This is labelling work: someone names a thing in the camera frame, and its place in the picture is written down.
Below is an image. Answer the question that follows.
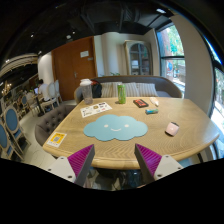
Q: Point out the pink computer mouse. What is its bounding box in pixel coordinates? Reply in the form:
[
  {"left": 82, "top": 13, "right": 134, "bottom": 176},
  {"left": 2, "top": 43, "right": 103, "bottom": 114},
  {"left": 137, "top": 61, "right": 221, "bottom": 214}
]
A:
[{"left": 165, "top": 122, "right": 179, "bottom": 136}]

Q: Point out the black red card box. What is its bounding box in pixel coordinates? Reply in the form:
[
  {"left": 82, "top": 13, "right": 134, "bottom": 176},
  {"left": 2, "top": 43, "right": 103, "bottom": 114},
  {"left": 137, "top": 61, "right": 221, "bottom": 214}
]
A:
[{"left": 133, "top": 99, "right": 149, "bottom": 108}]

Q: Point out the window with dark frame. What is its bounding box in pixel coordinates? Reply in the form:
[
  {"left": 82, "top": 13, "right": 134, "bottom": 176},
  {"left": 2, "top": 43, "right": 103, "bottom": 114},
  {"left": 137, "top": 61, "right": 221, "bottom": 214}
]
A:
[{"left": 156, "top": 24, "right": 186, "bottom": 94}]

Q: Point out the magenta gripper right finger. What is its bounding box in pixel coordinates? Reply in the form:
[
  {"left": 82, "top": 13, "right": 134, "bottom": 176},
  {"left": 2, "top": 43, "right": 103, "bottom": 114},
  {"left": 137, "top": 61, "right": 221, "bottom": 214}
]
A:
[{"left": 134, "top": 144, "right": 182, "bottom": 184}]

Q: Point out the glass display cabinet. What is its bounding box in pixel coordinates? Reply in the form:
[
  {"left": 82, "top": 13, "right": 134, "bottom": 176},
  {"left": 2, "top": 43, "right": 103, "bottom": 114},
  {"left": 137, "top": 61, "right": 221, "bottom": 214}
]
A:
[{"left": 124, "top": 40, "right": 153, "bottom": 75}]

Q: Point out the grey curved sofa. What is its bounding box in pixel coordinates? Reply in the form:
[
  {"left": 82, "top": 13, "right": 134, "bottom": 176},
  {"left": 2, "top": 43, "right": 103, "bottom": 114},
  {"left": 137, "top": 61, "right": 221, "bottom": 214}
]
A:
[{"left": 73, "top": 75, "right": 184, "bottom": 104}]

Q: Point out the seated person white shirt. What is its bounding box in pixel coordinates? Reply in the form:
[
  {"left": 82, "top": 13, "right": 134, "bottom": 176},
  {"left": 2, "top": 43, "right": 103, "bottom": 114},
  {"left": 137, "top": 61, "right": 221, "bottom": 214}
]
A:
[{"left": 38, "top": 79, "right": 50, "bottom": 102}]

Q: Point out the blue cloud mouse pad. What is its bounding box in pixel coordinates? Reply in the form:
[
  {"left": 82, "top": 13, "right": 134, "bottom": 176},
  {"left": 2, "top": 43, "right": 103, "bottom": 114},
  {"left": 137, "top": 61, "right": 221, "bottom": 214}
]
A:
[{"left": 83, "top": 115, "right": 148, "bottom": 141}]

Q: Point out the clear plastic shaker bottle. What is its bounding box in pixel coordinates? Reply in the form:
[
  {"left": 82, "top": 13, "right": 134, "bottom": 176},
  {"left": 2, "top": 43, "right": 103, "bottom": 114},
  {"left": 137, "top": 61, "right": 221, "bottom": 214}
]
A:
[{"left": 80, "top": 79, "right": 93, "bottom": 105}]

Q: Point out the yellow QR code sign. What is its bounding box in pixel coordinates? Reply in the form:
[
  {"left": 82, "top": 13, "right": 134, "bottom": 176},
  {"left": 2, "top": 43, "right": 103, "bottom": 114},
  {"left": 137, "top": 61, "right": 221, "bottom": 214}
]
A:
[{"left": 47, "top": 132, "right": 67, "bottom": 148}]

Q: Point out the black backpack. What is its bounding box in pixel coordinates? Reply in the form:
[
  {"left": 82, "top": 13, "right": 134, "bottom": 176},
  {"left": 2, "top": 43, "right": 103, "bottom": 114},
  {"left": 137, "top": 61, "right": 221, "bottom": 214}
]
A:
[{"left": 91, "top": 81, "right": 102, "bottom": 98}]

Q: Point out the green drink can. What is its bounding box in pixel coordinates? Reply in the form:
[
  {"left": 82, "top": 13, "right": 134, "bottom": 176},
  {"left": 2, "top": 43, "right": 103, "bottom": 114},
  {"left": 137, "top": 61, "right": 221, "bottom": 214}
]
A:
[{"left": 117, "top": 84, "right": 126, "bottom": 104}]

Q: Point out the white sticker sheet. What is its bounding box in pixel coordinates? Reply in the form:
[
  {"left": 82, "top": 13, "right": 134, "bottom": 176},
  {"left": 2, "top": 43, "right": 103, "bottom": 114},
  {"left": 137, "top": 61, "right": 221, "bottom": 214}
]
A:
[{"left": 80, "top": 102, "right": 112, "bottom": 118}]

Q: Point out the striped cushion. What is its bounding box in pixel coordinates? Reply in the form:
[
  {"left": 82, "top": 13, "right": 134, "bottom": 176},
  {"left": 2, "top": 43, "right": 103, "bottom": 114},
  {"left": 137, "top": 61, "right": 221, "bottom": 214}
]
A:
[{"left": 101, "top": 82, "right": 158, "bottom": 98}]

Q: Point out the teal lighter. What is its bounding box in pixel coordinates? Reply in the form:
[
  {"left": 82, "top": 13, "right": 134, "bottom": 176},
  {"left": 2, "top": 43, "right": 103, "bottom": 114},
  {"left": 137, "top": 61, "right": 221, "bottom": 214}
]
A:
[{"left": 145, "top": 109, "right": 158, "bottom": 115}]

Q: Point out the grey tufted armchair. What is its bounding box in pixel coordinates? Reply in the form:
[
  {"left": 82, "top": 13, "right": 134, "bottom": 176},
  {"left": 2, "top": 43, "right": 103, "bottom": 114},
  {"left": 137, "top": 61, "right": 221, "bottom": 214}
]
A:
[{"left": 35, "top": 105, "right": 75, "bottom": 146}]

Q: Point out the white oblong object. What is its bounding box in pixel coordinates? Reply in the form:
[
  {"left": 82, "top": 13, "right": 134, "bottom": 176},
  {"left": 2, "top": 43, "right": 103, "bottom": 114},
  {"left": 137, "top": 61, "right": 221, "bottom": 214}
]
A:
[{"left": 150, "top": 97, "right": 159, "bottom": 107}]

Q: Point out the blue white chair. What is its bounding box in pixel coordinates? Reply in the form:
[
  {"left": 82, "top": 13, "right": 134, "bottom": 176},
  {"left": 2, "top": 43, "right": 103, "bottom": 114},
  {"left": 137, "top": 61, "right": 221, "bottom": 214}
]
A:
[{"left": 4, "top": 106, "right": 30, "bottom": 152}]

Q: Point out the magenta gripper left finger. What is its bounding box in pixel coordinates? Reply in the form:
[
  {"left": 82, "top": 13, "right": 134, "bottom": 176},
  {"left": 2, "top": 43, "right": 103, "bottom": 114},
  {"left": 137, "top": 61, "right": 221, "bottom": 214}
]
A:
[{"left": 47, "top": 145, "right": 95, "bottom": 186}]

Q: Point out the orange wooden door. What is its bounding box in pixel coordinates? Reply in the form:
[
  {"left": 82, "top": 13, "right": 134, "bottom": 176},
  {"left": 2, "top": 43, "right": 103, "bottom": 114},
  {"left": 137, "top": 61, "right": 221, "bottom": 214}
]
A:
[{"left": 52, "top": 36, "right": 97, "bottom": 101}]

